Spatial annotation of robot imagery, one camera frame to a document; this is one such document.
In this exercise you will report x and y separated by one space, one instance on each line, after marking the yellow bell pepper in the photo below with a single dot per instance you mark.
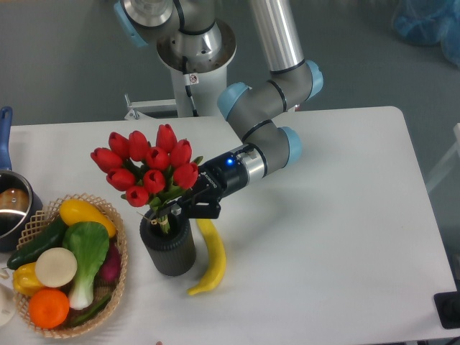
25 280

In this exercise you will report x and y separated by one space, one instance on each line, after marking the green chili pepper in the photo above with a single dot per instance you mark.
90 313

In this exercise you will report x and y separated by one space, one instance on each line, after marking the white frame at right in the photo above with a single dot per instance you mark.
445 165

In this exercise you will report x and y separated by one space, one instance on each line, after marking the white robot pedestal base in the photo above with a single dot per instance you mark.
197 48

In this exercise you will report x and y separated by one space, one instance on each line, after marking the green bok choy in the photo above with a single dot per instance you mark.
89 243

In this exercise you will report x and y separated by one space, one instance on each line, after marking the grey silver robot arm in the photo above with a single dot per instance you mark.
265 148

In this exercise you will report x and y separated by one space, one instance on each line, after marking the orange fruit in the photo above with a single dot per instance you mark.
48 308

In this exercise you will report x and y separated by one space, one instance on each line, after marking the black device at edge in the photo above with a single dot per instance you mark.
447 306

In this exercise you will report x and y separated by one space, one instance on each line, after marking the dark grey ribbed vase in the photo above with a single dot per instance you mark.
173 254

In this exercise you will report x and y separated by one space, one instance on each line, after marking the blue plastic bag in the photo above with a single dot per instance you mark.
429 23

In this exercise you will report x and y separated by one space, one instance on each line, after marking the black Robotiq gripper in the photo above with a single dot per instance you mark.
217 179

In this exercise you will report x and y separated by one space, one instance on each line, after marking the yellow squash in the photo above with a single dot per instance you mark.
74 211

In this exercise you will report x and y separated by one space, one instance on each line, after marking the purple sweet potato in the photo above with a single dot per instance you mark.
111 267

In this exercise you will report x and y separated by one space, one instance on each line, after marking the green cucumber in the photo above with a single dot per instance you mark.
51 237

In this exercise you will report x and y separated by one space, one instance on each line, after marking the red tulip bouquet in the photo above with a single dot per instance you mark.
149 174

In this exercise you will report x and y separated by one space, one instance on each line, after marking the white round object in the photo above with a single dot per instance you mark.
7 305

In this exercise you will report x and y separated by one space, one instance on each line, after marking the yellow banana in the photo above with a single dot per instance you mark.
216 258

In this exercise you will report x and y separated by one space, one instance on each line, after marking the garlic clove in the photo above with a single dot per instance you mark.
4 274

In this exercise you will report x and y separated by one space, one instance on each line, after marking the white round radish slice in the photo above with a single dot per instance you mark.
56 267

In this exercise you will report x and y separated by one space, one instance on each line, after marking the blue saucepan with handle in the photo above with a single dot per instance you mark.
18 200

